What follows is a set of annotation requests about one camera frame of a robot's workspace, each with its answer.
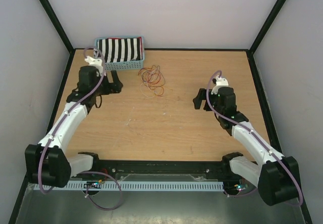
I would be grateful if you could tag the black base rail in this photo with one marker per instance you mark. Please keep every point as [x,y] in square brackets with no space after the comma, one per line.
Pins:
[208,169]

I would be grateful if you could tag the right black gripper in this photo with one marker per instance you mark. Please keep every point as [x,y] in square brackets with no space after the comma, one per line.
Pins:
[202,95]

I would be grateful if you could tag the light blue slotted cable duct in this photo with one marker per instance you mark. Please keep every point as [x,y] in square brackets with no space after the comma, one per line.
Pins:
[144,186]

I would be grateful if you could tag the black enclosure frame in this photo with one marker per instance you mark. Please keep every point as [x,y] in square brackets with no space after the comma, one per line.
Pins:
[250,55]

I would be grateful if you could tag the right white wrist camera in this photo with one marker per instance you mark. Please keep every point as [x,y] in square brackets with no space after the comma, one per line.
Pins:
[219,82]

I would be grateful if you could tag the black white striped cloth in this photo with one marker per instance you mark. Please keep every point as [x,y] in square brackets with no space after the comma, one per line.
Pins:
[103,45]

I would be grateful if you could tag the light blue plastic basket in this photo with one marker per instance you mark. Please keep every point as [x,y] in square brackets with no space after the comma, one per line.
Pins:
[134,65]

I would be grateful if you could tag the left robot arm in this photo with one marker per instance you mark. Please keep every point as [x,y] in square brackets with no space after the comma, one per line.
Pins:
[46,162]

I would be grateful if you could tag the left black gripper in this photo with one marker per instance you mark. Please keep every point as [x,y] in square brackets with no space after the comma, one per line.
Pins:
[112,88]

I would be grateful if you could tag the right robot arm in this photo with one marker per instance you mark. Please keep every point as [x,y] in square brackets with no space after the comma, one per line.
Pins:
[275,176]

